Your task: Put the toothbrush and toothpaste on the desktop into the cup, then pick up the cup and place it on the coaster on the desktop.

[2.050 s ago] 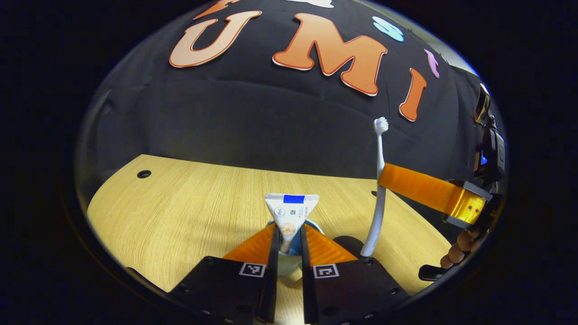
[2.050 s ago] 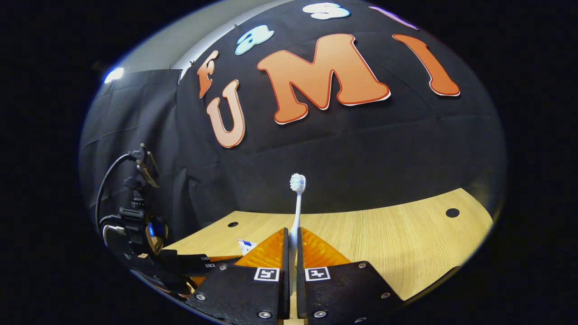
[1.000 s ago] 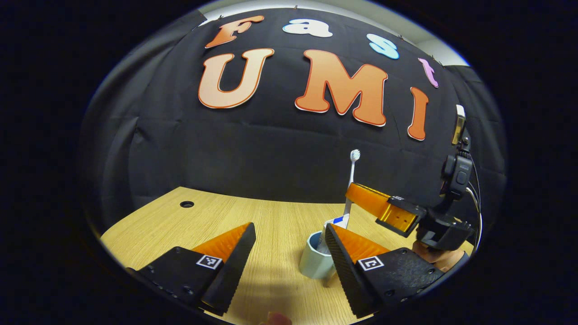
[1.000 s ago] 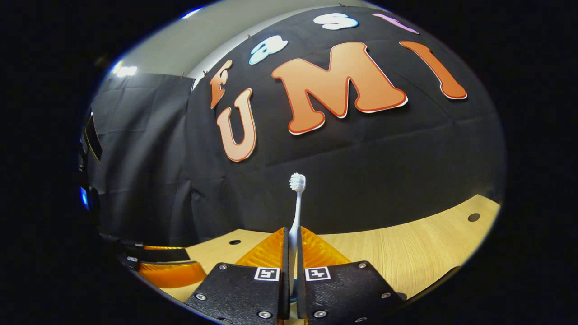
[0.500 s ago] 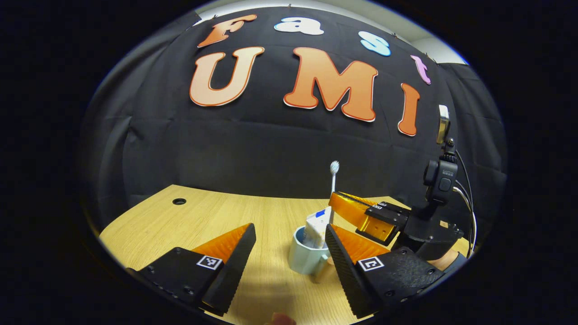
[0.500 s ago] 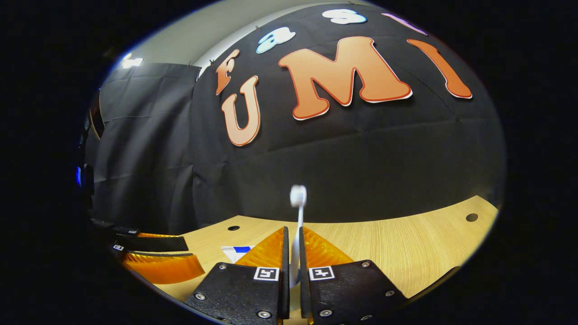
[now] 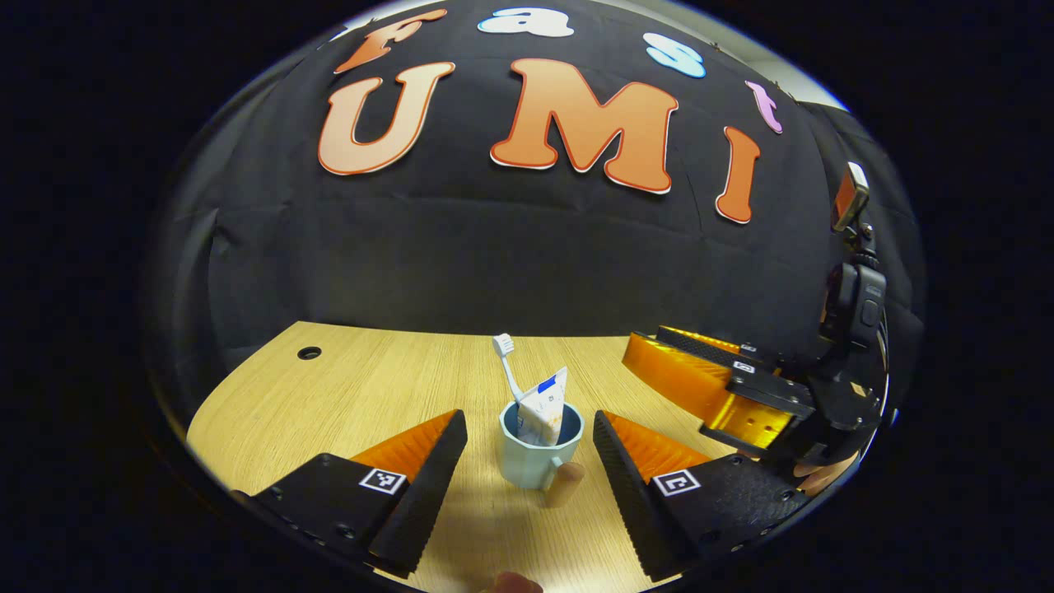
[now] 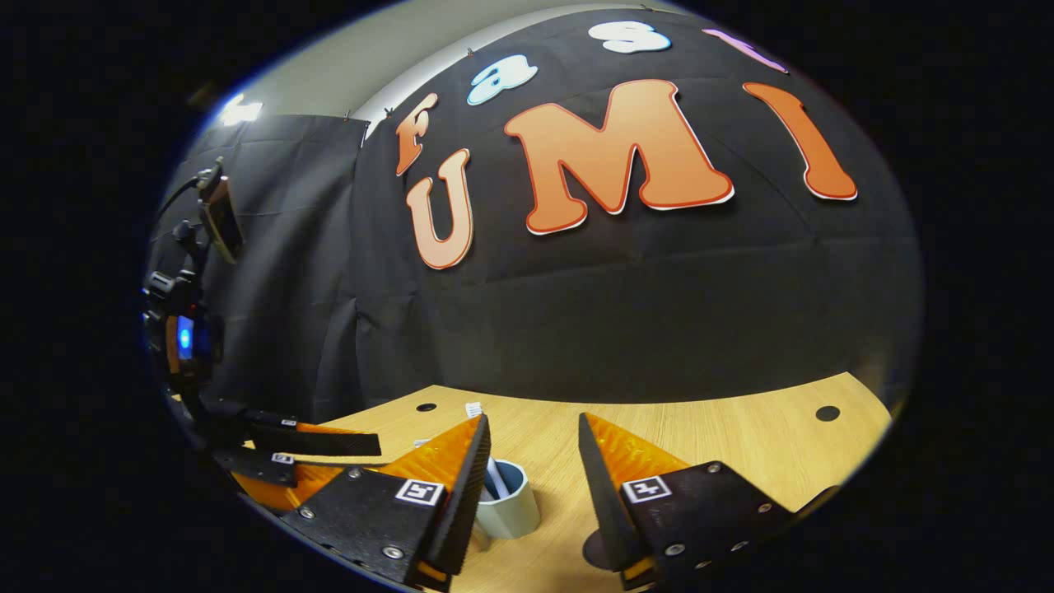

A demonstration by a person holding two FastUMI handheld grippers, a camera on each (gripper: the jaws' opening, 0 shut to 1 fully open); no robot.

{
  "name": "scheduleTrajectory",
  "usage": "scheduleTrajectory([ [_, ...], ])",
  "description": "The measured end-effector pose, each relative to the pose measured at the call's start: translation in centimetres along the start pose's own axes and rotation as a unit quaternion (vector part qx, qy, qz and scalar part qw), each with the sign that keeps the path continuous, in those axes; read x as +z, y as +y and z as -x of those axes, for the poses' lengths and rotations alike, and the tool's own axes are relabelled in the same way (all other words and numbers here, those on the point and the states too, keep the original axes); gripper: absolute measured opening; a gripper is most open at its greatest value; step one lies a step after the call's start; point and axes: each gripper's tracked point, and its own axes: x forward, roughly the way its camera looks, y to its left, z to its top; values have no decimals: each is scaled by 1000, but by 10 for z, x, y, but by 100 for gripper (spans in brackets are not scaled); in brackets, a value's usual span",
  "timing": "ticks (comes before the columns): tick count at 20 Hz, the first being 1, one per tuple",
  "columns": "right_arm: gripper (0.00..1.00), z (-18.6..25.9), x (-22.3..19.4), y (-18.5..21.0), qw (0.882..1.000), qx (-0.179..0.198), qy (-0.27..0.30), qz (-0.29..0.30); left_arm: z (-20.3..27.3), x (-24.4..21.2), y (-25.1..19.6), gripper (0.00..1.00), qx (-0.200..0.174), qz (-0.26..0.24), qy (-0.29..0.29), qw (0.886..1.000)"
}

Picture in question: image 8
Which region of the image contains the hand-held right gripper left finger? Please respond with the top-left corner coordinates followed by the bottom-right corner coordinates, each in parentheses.
top-left (278, 413), bottom-right (493, 593)

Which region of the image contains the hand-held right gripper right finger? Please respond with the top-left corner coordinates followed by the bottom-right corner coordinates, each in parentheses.
top-left (577, 412), bottom-right (797, 591)

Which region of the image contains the white toothbrush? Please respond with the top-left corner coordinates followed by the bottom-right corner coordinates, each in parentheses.
top-left (484, 456), bottom-right (512, 502)

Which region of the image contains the light blue cup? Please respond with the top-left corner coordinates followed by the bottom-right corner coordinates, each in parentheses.
top-left (471, 458), bottom-right (543, 552)

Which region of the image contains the dark brown round coaster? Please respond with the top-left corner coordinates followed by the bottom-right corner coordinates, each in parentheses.
top-left (581, 528), bottom-right (617, 572)

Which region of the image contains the white toothpaste tube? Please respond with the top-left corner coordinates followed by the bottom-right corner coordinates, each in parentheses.
top-left (412, 401), bottom-right (487, 451)

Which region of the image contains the wooden desktop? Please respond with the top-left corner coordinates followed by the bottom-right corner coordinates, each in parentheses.
top-left (237, 371), bottom-right (893, 593)

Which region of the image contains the black backdrop cloth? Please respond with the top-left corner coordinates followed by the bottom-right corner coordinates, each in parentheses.
top-left (147, 4), bottom-right (925, 426)

